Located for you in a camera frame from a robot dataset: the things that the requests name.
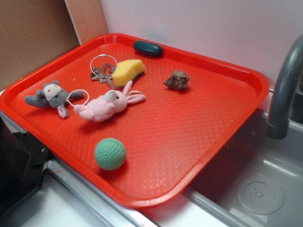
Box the silver keys on ring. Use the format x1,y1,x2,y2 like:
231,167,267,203
90,54,117,89

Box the dark green oval soap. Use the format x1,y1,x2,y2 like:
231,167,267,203
133,40,163,57

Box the grey faucet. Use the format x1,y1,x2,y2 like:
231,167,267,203
266,36,303,140

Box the grey plush hippo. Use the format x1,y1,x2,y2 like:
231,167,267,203
24,80,85,119

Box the yellow sponge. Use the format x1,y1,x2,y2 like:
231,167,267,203
112,59,146,87

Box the grey sink basin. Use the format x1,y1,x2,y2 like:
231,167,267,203
184,111,303,227

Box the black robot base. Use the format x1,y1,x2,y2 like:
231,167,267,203
0,120,50,216

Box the red plastic tray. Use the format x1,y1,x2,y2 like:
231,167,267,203
0,34,269,208

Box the pink plush bunny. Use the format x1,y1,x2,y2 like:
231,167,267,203
73,81,146,122

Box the brown cardboard panel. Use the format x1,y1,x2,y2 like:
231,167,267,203
0,0,108,90

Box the brown rock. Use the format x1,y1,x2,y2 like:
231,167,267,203
164,70,190,91

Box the green textured ball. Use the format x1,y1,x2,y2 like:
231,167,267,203
94,138,126,171

